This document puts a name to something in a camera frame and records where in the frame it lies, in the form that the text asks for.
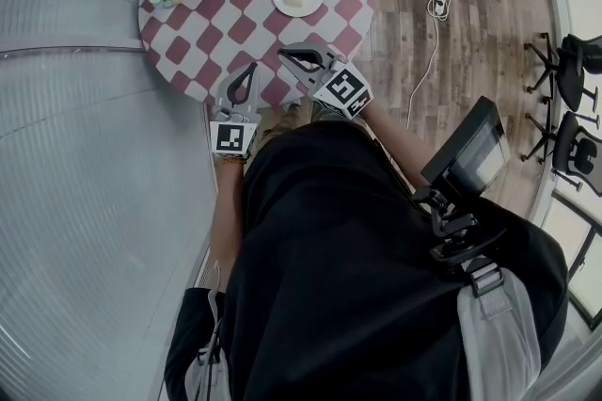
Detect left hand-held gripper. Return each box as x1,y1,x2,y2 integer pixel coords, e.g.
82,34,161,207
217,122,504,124
208,61,263,156

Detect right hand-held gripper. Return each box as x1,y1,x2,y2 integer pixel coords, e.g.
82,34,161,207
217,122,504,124
277,41,375,121

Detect person's right forearm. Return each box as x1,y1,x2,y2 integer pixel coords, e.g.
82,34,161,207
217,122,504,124
360,101,432,189

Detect person's left forearm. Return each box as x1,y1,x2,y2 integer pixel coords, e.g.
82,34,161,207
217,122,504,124
208,153,249,293

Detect person's olive trousers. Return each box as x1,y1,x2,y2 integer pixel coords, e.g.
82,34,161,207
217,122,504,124
261,100,373,137

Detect black chest monitor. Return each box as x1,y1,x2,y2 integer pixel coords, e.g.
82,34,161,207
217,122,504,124
420,96,512,199

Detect person's black shirt torso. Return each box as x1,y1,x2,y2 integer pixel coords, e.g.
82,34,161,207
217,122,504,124
163,119,571,401

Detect black office chair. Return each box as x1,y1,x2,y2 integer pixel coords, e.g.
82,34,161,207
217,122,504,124
520,108,602,199
523,32,602,111

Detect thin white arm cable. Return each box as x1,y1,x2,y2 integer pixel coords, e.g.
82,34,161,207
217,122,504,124
206,261,226,373

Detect black monitor mount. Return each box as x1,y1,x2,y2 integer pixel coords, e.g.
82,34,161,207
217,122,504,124
410,185,510,281

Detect grey left shoulder strap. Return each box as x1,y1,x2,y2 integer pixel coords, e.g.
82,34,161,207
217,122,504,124
182,332,232,401

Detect grey shoulder strap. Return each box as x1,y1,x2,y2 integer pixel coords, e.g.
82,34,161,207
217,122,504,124
455,265,543,401
182,332,232,401

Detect grey right shoulder strap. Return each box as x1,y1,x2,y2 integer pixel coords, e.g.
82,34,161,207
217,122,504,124
455,265,543,401

